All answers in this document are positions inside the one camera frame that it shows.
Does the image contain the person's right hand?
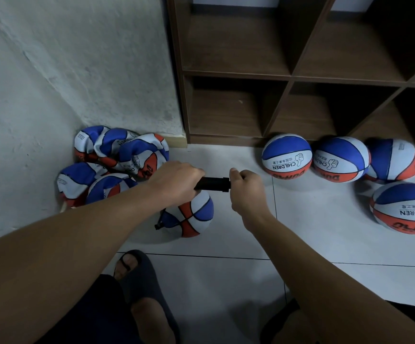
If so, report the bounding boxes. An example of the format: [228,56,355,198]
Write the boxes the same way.
[229,168,273,232]

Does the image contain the person's left hand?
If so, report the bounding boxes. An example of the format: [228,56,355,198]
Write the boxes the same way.
[144,161,206,208]

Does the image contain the black hand pump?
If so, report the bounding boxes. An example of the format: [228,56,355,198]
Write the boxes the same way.
[154,177,232,231]

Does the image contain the brown wooden cubby shelf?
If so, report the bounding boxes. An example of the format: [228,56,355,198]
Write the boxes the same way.
[166,0,415,156]

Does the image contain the person's right forearm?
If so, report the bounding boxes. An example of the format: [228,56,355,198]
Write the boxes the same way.
[247,213,415,344]

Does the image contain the person's left forearm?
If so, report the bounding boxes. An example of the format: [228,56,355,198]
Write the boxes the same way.
[0,184,167,344]

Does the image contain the person's left foot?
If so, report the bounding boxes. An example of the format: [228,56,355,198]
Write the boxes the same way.
[115,254,176,344]

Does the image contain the black sandal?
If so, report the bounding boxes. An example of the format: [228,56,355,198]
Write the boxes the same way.
[260,299,302,344]
[112,249,181,344]

